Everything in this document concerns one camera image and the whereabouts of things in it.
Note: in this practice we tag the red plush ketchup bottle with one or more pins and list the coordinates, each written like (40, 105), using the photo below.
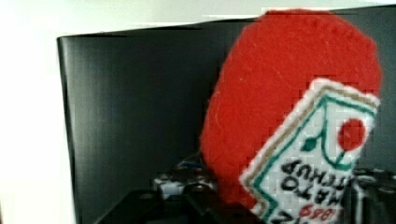
(292, 110)

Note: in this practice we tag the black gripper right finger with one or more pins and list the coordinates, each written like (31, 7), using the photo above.
(370, 198)

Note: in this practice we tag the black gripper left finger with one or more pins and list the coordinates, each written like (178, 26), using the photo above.
(186, 194)

